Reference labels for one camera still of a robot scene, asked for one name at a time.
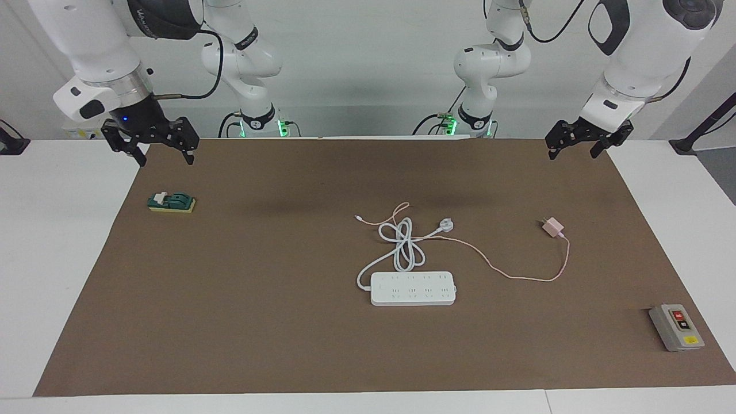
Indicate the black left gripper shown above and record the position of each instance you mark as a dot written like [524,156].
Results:
[581,132]

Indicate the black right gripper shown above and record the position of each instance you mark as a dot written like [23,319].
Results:
[146,123]

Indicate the pink charger plug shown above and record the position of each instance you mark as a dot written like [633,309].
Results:
[553,227]

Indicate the white power strip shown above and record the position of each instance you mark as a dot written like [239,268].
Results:
[402,294]

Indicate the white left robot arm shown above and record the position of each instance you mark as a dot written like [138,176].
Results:
[638,52]

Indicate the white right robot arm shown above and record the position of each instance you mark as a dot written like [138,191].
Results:
[86,40]

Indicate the black stand with clamp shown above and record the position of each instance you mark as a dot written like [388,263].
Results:
[704,123]

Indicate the black table clamp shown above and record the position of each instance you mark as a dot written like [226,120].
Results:
[11,144]

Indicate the brown table mat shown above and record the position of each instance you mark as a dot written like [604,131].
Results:
[259,322]

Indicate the white wall box yellow label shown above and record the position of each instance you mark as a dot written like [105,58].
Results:
[80,131]

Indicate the grey push-button switch box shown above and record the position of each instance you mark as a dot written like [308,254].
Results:
[675,329]

